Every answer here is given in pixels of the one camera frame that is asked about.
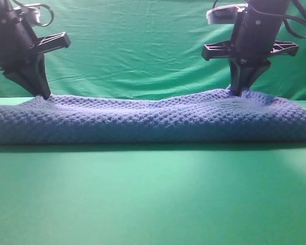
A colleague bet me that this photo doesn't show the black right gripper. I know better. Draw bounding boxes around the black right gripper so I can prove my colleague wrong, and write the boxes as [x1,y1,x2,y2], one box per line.
[0,1,71,99]

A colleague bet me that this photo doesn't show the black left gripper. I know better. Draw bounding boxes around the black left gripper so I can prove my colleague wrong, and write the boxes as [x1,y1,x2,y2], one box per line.
[201,1,299,96]

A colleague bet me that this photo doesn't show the blue waffle-weave towel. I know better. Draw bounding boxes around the blue waffle-weave towel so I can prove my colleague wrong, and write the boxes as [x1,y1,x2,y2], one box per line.
[0,88,306,144]

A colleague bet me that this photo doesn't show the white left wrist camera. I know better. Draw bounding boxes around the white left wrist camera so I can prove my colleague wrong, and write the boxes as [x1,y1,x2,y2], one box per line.
[206,4,248,25]

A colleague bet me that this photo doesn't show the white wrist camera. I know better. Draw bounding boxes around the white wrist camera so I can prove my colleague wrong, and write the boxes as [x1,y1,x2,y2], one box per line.
[14,6,41,27]
[206,4,248,25]

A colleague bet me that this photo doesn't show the black right camera cable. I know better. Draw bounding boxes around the black right camera cable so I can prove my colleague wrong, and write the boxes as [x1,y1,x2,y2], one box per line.
[13,0,56,27]

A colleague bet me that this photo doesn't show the black camera cable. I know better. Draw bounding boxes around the black camera cable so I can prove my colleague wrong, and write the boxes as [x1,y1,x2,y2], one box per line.
[13,0,56,27]
[212,0,306,39]

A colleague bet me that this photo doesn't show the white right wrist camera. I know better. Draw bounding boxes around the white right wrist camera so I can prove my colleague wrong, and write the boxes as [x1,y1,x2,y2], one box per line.
[14,6,41,27]

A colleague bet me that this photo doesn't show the black left camera cable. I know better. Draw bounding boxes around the black left camera cable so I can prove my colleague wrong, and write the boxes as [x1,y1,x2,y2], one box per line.
[212,0,306,39]

